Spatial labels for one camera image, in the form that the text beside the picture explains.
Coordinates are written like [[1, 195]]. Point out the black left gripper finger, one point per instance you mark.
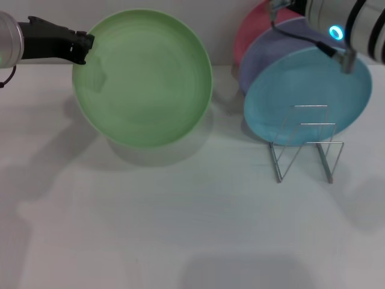
[[82, 45]]

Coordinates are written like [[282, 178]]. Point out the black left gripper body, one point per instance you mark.
[[45, 40]]

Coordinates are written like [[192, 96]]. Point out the green plastic plate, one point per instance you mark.
[[150, 84]]

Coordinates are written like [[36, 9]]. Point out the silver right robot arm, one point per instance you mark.
[[364, 27]]

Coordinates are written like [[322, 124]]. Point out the red plastic plate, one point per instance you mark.
[[255, 24]]

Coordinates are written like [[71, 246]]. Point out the purple plastic plate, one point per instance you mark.
[[276, 48]]

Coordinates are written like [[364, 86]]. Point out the light blue plastic plate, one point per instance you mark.
[[303, 87]]

